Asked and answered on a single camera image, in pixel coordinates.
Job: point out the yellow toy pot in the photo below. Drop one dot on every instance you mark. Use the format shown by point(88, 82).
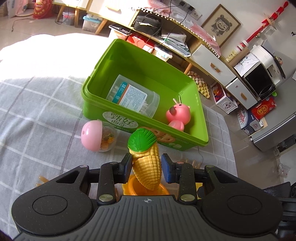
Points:
point(200, 190)

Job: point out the wooden TV cabinet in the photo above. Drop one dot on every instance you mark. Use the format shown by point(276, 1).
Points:
point(168, 34)

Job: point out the grey checked tablecloth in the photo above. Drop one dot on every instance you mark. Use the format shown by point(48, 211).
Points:
point(41, 123)

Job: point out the pink rubber toy creature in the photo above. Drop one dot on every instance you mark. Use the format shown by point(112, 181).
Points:
point(178, 115)

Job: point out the clear plastic storage bin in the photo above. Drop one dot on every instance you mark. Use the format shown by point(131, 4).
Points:
point(91, 23)

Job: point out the toy corn cob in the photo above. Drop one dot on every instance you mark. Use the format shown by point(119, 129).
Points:
point(146, 163)

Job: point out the red gift bag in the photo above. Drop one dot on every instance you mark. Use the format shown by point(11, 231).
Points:
point(43, 9)

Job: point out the egg tray with eggs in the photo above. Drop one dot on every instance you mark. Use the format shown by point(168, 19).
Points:
point(202, 86)

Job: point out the black microwave oven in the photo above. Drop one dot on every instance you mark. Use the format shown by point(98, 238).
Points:
point(261, 71)

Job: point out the framed cartoon picture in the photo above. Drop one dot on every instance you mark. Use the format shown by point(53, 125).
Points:
point(221, 25)

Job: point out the green plastic storage box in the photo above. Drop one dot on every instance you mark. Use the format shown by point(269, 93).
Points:
point(123, 58)

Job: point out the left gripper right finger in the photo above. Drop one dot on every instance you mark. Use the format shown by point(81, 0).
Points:
point(182, 174)

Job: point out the clear cotton swab jar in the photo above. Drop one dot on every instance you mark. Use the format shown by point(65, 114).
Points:
point(133, 96)

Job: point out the orange flower-shaped bowl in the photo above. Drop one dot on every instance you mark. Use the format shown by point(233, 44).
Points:
point(133, 187)

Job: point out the pink lace cloth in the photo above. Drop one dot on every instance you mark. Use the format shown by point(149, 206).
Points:
point(173, 11)

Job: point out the pink capsule ball toy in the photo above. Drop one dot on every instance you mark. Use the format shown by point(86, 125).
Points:
point(98, 136)

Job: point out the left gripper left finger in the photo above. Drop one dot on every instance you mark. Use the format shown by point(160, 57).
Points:
point(110, 174)

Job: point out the red box under cabinet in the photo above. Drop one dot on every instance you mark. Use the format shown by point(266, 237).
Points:
point(141, 42)

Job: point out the white toy storage crate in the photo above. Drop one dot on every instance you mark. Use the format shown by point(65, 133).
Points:
point(223, 99)

